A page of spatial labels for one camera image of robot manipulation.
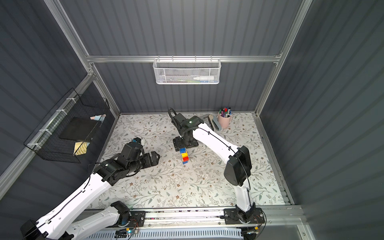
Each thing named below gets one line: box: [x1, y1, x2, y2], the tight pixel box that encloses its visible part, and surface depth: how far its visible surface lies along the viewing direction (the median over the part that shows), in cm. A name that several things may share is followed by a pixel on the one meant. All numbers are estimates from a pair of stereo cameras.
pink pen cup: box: [217, 107, 232, 129], surface depth 107 cm
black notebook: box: [58, 117, 99, 141], surface depth 76 cm
